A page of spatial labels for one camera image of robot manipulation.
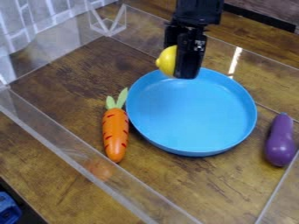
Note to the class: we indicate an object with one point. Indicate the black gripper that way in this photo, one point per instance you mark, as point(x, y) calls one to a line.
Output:
point(193, 16)

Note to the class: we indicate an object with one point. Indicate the yellow toy lemon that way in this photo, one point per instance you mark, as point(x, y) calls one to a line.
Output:
point(166, 60)

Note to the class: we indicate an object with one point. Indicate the blue round plastic tray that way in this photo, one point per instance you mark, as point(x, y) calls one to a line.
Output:
point(197, 117)

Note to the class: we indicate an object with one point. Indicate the orange toy carrot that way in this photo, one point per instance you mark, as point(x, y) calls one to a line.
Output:
point(115, 127)

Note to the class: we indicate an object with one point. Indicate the purple toy eggplant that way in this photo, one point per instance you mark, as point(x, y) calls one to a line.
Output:
point(281, 143)

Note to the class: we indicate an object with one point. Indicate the blue object at corner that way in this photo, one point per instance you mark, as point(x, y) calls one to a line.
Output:
point(10, 210)

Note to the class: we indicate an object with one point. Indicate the clear acrylic barrier wall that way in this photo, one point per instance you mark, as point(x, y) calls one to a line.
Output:
point(70, 52)

